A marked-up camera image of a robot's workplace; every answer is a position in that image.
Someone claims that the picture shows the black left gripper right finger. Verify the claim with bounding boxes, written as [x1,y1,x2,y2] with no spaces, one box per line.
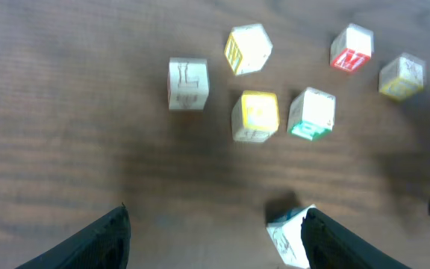
[301,208,409,269]

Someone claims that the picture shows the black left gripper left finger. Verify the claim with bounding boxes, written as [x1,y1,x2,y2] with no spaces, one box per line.
[16,205,131,269]

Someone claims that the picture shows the yellow sided wooden block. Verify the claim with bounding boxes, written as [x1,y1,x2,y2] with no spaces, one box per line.
[267,204,316,268]

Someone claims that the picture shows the green lettered wooden block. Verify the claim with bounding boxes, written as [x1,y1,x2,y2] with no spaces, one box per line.
[287,87,336,141]

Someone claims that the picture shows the pale yellow wooden block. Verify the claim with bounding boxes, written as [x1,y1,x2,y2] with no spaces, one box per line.
[378,52,426,101]

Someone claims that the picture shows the yellow topped wooden block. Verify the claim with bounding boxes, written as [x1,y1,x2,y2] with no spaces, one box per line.
[231,90,280,143]

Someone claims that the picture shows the white red-print wooden block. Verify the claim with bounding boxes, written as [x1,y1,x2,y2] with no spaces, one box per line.
[167,58,210,111]

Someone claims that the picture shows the red M wooden block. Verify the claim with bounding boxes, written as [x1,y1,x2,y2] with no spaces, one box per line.
[329,23,374,72]

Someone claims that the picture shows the white circle-print wooden block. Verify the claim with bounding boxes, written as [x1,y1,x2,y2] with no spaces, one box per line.
[224,23,273,75]

